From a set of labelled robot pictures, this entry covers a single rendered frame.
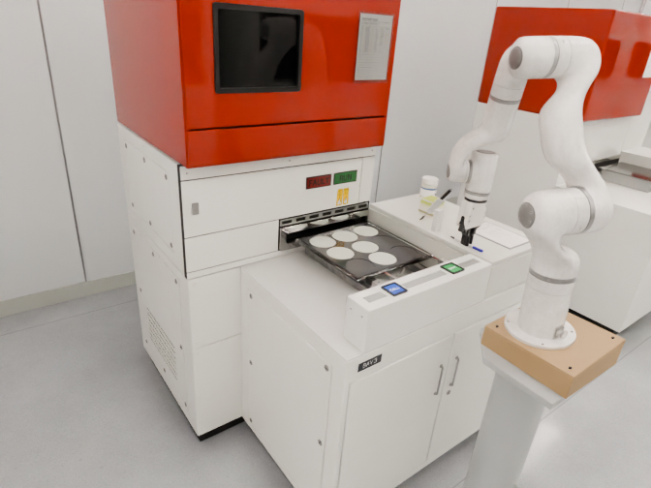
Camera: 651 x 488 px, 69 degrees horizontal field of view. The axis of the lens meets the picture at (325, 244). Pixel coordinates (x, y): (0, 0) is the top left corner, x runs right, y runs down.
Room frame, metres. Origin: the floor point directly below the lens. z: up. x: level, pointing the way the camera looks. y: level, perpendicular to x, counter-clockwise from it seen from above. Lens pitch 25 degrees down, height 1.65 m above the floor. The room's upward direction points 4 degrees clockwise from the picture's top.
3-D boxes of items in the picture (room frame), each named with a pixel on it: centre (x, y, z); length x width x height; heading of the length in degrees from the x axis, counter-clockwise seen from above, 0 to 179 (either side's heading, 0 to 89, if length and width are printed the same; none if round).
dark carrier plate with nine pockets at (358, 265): (1.59, -0.14, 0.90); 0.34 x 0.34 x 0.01; 38
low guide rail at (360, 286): (1.47, -0.08, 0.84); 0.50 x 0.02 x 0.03; 38
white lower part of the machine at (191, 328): (1.92, 0.36, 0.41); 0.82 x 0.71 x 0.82; 128
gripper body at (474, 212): (1.54, -0.50, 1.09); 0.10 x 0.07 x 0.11; 128
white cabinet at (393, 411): (1.56, -0.27, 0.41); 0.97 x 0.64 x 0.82; 128
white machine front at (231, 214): (1.65, 0.15, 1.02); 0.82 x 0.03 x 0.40; 128
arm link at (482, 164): (1.54, -0.50, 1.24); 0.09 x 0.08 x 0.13; 91
